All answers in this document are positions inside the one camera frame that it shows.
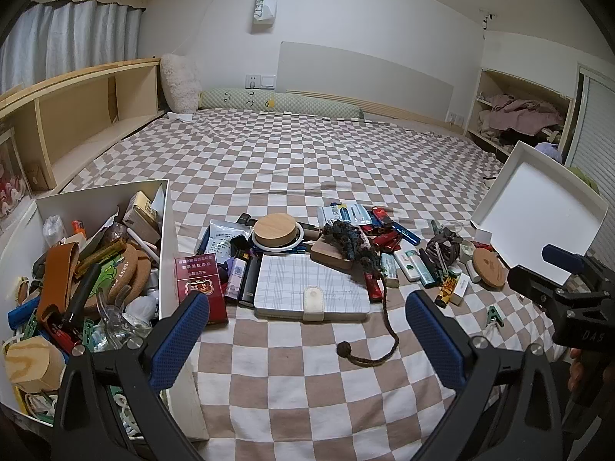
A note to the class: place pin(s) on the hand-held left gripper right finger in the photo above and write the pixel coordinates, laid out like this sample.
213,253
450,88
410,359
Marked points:
432,341

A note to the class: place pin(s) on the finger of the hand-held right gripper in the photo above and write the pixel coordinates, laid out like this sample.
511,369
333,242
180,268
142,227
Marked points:
533,283
562,257

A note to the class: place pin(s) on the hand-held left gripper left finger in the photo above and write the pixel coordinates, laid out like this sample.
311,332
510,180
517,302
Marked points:
180,341

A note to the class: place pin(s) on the white storage box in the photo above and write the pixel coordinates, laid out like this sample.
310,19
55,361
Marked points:
166,259

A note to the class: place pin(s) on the light blue leaf-print lighter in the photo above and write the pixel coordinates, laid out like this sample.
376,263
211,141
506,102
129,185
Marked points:
390,269

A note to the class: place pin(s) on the square wooden coaster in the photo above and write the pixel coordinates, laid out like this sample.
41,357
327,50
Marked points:
326,255

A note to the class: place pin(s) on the person's right hand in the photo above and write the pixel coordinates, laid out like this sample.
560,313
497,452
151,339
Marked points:
576,369

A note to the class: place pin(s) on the round cork coaster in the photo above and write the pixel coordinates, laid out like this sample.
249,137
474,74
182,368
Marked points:
490,269

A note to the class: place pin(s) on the yellow red lighter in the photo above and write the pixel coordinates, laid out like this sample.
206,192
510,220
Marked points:
444,294

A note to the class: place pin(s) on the small green clip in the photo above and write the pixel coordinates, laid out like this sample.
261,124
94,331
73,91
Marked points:
495,316

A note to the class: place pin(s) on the white flat pack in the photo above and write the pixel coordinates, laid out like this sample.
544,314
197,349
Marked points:
460,290

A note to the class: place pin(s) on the white box lid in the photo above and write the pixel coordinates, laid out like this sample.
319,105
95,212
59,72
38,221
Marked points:
543,201

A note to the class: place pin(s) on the white lip balm tube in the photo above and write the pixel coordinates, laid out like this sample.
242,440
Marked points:
474,273

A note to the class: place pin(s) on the red cigarette pack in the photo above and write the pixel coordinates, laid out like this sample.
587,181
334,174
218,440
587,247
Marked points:
197,278

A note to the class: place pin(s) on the slim black lighter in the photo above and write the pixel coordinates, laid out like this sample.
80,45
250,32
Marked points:
436,276

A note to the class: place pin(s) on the small white box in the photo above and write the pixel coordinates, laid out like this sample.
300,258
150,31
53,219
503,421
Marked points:
484,237

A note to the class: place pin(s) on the plain light blue lighter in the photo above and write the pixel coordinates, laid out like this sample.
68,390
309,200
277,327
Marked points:
425,271

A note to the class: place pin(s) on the clear glass item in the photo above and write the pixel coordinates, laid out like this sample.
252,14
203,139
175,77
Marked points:
113,317

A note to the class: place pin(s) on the white lighter with green print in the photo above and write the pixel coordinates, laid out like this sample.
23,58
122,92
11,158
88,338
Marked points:
408,266

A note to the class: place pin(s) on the long red lighter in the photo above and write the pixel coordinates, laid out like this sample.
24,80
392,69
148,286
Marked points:
373,288

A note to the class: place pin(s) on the green cloth item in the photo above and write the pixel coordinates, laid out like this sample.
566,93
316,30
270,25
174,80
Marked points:
584,177

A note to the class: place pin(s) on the oval cork coaster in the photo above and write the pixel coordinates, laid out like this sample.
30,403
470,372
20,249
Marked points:
134,269

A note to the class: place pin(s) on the black tube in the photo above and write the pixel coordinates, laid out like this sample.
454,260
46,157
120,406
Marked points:
250,283

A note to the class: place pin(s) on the brown hair claw clip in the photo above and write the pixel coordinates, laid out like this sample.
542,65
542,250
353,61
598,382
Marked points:
447,240

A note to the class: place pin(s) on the white stick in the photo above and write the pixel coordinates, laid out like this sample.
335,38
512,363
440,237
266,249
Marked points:
141,248

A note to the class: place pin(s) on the white paper packet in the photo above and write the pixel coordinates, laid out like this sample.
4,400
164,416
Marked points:
218,240

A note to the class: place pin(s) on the purple plush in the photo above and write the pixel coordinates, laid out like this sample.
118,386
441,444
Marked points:
547,150

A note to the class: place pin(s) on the black cube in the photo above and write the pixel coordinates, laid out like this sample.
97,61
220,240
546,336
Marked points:
239,246

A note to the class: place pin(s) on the green small scissors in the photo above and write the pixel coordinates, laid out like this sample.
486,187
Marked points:
435,228

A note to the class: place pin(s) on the gold wrapped bar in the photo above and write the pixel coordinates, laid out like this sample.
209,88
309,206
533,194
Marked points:
103,252

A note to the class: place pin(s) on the red plastic item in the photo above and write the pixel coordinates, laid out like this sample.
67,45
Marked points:
60,338

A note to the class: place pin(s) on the plaid notebook with white clasp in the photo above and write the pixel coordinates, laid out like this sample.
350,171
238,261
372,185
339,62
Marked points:
288,283

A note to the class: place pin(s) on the cream tin box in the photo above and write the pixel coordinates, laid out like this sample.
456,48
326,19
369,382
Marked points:
141,218

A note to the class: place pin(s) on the white slatted door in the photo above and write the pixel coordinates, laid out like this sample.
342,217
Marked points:
593,129

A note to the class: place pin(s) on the brown leather case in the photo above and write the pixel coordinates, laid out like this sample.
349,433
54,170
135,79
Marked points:
55,283

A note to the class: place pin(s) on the black rectangular lighter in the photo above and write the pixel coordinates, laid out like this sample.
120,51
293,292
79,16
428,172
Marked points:
245,219

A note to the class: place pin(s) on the round wooden lid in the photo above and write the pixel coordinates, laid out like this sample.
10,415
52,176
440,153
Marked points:
274,230

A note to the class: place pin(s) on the light wooden block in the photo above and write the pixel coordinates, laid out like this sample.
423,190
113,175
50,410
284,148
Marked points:
33,365

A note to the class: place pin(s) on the pile of clothes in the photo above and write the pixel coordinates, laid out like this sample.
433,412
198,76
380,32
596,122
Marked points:
519,113

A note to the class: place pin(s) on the orange lighter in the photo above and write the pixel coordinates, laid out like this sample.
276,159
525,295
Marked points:
79,228

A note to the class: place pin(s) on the white blue foil packet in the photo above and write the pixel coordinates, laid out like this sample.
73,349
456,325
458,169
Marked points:
343,212

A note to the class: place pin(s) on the blue plastic item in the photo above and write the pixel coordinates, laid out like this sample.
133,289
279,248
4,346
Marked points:
21,314

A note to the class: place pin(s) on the brown tube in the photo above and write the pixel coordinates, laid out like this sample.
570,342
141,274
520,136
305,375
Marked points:
313,233

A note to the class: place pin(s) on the clear plastic bag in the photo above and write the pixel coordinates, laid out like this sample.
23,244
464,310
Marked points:
53,230

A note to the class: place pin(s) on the wooden wardrobe shelf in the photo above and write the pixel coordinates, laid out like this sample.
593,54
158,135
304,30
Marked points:
523,80

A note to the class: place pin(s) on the checkered bedsheet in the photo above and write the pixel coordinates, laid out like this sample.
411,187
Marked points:
307,163

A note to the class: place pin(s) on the white ribbon bow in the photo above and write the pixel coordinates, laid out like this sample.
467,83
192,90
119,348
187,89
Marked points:
180,116

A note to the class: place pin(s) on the red floral picture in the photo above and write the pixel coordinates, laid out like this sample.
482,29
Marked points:
9,177

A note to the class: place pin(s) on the wooden shelf unit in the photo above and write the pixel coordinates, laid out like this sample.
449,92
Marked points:
72,105

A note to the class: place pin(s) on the fluffy white pillow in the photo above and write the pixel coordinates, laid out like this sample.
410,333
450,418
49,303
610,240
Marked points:
180,81

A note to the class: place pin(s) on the long green pillow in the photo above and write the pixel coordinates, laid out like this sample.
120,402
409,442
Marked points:
298,103

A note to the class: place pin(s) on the white headboard panel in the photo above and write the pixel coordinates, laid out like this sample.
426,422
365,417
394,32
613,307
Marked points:
360,77

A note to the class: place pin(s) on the white curtain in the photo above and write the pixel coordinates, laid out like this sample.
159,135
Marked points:
72,43

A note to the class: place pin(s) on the hanging white paper bag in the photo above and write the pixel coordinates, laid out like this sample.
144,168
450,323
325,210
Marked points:
264,5

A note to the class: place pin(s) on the wall outlet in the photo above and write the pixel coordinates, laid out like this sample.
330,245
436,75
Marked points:
455,118

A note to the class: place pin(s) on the wall switch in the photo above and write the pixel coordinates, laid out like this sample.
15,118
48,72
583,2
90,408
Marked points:
262,81

